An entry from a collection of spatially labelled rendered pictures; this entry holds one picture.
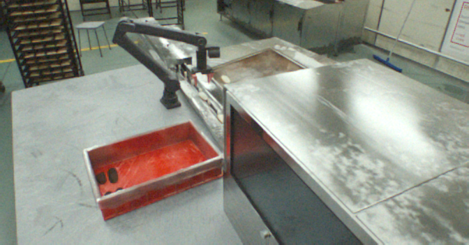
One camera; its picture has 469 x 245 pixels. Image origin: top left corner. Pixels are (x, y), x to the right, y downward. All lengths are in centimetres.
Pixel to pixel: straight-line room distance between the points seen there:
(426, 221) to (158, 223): 83
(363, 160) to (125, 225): 81
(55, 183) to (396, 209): 120
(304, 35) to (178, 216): 356
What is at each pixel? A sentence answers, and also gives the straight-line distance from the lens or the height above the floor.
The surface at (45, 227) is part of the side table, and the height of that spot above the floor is 82.
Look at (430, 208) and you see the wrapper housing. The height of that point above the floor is 130.
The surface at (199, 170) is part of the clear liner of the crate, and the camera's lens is 118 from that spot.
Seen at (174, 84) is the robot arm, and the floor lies 96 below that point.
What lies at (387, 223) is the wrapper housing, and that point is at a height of 130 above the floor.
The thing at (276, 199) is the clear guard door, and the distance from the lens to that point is 74.
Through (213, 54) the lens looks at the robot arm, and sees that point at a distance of 169.
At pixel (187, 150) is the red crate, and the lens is 142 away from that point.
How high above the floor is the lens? 167
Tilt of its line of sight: 30 degrees down
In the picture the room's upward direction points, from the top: straight up
